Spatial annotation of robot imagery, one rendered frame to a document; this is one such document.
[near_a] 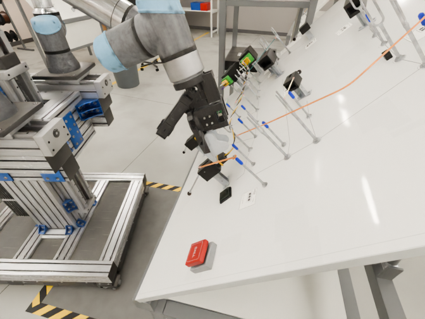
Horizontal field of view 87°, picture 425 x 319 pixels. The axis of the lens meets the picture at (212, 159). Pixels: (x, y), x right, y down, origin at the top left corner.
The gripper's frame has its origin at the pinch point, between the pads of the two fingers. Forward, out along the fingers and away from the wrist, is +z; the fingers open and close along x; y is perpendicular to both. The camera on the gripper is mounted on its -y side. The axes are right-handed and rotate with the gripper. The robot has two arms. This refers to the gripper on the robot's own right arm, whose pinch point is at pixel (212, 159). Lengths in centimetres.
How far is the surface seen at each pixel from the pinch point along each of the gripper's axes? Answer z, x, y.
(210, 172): 5.7, 3.5, -2.8
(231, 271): 11.3, -23.0, 0.8
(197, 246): 11.0, -16.1, -6.6
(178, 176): 78, 131, -73
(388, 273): 33.9, -14.9, 31.8
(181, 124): 58, 227, -79
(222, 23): -28, 95, 11
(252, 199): 8.3, -8.3, 7.1
